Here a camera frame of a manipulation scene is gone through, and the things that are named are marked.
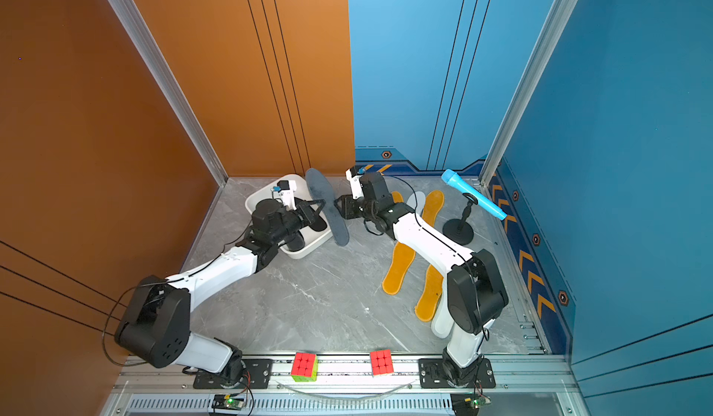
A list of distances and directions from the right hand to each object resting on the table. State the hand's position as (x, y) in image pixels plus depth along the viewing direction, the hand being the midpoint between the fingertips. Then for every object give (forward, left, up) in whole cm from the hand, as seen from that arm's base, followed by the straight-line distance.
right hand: (341, 201), depth 84 cm
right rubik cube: (-40, -12, -18) cm, 45 cm away
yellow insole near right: (-25, -26, -21) cm, 42 cm away
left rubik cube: (-41, +8, -18) cm, 46 cm away
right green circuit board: (-48, -34, -23) cm, 63 cm away
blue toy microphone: (+4, -42, -1) cm, 42 cm away
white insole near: (-29, -30, -22) cm, 47 cm away
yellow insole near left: (-9, -20, -21) cm, 30 cm away
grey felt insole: (+3, +6, +4) cm, 8 cm away
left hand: (-1, +4, +2) cm, 5 cm away
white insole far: (+19, -28, -21) cm, 40 cm away
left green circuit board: (-48, +28, -23) cm, 60 cm away
